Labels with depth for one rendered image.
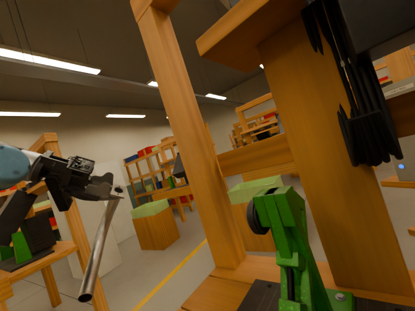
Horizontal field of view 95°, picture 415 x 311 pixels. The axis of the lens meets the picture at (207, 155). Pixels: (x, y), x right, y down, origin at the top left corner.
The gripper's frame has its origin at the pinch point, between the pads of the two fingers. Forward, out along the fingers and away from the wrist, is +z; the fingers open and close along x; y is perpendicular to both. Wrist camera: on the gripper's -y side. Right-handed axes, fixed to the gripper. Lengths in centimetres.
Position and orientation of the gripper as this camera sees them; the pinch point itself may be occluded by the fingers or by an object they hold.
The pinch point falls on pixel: (115, 194)
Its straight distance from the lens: 66.6
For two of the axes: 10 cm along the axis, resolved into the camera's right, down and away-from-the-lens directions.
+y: 4.9, -8.2, -2.8
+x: -2.6, -4.5, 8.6
